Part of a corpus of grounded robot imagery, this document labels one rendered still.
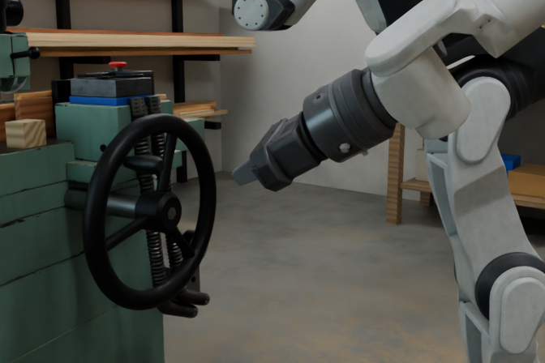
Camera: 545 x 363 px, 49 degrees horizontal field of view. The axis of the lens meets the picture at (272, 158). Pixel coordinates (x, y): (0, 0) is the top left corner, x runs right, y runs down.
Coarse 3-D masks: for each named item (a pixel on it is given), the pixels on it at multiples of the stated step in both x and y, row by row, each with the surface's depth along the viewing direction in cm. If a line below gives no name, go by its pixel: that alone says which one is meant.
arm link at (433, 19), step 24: (432, 0) 62; (456, 0) 60; (480, 0) 60; (408, 24) 62; (432, 24) 59; (456, 24) 59; (480, 24) 59; (504, 24) 60; (384, 48) 61; (408, 48) 60; (504, 48) 61; (384, 72) 62
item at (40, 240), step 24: (120, 192) 107; (48, 216) 93; (72, 216) 97; (0, 240) 86; (24, 240) 89; (48, 240) 93; (72, 240) 98; (0, 264) 86; (24, 264) 90; (48, 264) 94
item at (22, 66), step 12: (0, 36) 96; (12, 36) 98; (24, 36) 100; (0, 48) 96; (12, 48) 98; (24, 48) 100; (0, 60) 96; (12, 60) 98; (24, 60) 100; (0, 72) 97; (12, 72) 99; (24, 72) 101; (0, 84) 102
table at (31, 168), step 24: (192, 120) 125; (0, 144) 93; (48, 144) 93; (72, 144) 96; (0, 168) 85; (24, 168) 88; (48, 168) 92; (72, 168) 95; (120, 168) 93; (0, 192) 85
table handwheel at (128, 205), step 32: (128, 128) 81; (160, 128) 86; (192, 128) 93; (96, 192) 76; (160, 192) 88; (96, 224) 76; (128, 224) 83; (160, 224) 86; (96, 256) 77; (192, 256) 97; (128, 288) 83; (160, 288) 90
